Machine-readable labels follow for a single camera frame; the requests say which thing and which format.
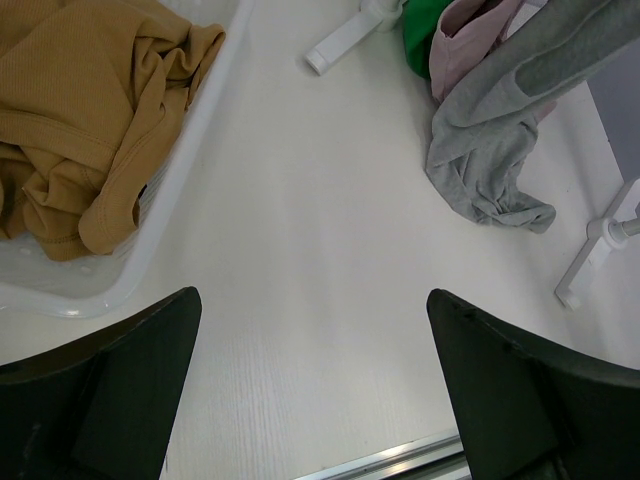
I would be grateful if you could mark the clothes rack metal white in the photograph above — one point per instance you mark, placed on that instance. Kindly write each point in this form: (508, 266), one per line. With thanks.
(605, 235)

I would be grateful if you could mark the brown tank top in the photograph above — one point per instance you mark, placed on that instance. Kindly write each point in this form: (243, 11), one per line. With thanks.
(93, 98)

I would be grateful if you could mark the grey tank top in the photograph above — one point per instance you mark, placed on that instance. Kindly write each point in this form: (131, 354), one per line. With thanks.
(488, 125)

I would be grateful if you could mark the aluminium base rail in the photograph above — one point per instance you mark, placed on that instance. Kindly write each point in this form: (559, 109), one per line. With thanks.
(439, 456)

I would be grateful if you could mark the pink tank top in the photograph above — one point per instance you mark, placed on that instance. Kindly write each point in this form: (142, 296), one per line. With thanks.
(467, 31)

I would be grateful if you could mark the green tank top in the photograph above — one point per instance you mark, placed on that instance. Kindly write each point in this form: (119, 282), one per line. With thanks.
(420, 20)

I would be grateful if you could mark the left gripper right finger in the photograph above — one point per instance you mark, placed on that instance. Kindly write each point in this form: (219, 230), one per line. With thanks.
(529, 408)

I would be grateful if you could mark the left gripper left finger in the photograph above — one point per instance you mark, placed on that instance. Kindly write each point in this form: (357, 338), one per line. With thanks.
(102, 406)

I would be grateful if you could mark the white plastic basket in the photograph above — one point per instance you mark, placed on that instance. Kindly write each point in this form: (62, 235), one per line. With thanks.
(94, 285)

